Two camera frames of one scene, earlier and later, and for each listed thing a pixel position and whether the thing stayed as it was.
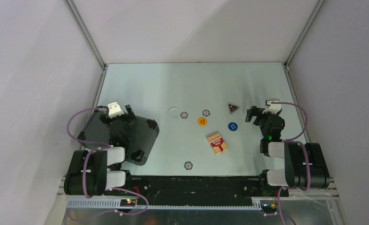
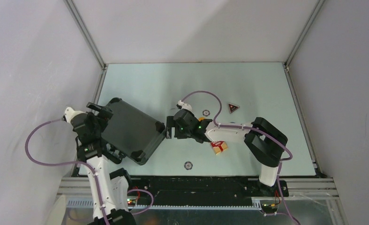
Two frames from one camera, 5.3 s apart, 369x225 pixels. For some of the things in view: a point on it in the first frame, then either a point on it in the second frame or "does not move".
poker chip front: (188, 165) does not move
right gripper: (253, 111) -> (170, 123)
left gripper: (106, 119) -> (103, 111)
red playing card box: (218, 143) does not move
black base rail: (196, 189) does not move
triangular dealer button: (232, 107) does not move
